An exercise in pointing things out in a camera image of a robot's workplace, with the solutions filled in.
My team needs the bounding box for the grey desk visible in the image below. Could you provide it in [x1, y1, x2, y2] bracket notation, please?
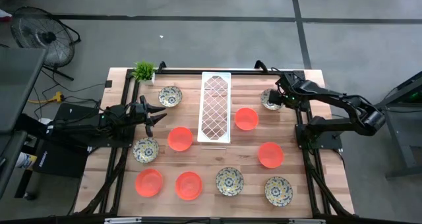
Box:
[0, 45, 49, 198]

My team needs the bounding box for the orange plastic mini bowl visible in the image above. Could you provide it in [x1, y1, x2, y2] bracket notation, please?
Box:
[234, 107, 260, 132]
[175, 171, 203, 202]
[167, 126, 194, 152]
[135, 168, 164, 198]
[257, 142, 285, 169]

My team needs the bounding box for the black aluminium table frame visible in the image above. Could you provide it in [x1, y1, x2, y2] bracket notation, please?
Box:
[69, 59, 357, 224]

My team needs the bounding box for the small green potted plant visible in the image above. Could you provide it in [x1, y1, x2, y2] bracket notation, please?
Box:
[131, 61, 156, 86]

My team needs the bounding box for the black floor cable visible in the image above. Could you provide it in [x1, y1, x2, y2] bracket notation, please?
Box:
[32, 69, 106, 119]

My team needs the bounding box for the white lattice rack shelf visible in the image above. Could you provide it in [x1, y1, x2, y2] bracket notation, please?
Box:
[196, 71, 232, 150]

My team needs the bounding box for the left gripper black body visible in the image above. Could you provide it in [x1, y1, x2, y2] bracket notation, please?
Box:
[131, 95, 155, 138]

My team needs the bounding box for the white labelled bottle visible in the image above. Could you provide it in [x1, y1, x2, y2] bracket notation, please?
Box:
[15, 151, 37, 171]

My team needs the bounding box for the black computer case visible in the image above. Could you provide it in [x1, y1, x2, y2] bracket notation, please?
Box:
[32, 101, 102, 179]

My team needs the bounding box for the floral patterned yellow mini bowl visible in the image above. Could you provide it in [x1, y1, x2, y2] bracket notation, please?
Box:
[264, 176, 294, 208]
[158, 85, 183, 108]
[215, 167, 245, 197]
[132, 136, 160, 164]
[260, 88, 284, 111]

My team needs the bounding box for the black floor fan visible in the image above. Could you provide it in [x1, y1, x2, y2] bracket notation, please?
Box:
[9, 5, 82, 82]

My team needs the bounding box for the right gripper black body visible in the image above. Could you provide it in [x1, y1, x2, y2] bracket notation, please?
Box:
[268, 84, 299, 108]

